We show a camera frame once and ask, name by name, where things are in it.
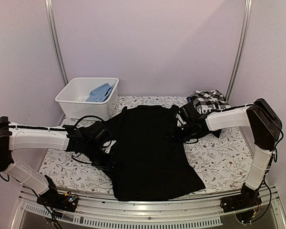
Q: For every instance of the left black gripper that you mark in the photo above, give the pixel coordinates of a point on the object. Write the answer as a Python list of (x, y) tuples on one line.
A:
[(108, 165)]

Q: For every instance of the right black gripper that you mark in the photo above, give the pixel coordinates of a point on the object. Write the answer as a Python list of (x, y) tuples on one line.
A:
[(173, 135)]

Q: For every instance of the black long sleeve shirt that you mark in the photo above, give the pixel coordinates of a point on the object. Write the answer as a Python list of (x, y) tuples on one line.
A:
[(151, 166)]

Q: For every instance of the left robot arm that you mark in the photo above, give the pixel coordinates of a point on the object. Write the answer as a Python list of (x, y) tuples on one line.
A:
[(89, 141)]

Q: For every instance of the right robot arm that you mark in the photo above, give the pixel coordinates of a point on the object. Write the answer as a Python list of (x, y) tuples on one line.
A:
[(265, 125)]

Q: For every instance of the black white checkered shirt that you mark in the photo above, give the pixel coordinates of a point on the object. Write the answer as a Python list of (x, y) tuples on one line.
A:
[(207, 101)]

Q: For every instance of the floral patterned tablecloth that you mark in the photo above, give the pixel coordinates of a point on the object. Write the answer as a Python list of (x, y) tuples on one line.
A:
[(223, 161)]

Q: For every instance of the light blue shirt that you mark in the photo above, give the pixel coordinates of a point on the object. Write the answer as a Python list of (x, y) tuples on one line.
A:
[(100, 94)]

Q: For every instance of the white plastic bin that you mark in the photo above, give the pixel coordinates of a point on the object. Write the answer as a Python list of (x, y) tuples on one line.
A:
[(73, 98)]

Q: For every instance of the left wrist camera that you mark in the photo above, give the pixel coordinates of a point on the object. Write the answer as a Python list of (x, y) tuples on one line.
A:
[(111, 146)]

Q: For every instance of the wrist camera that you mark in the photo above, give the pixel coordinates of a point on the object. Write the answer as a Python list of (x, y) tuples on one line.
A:
[(180, 121), (111, 146)]

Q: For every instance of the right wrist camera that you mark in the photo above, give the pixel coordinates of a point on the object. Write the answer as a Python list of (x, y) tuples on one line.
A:
[(180, 121)]

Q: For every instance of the aluminium front rail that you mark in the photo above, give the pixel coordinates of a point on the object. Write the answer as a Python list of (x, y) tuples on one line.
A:
[(198, 210)]

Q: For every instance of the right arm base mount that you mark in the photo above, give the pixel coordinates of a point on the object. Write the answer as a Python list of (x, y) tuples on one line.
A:
[(240, 201)]

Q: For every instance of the right aluminium frame post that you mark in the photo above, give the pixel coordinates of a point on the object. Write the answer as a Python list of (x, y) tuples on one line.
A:
[(242, 40)]

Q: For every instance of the aluminium frame post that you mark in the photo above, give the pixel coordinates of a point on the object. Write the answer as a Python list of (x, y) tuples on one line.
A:
[(55, 40), (242, 40)]

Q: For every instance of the left aluminium frame post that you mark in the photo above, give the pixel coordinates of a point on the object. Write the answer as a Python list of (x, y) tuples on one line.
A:
[(55, 40)]

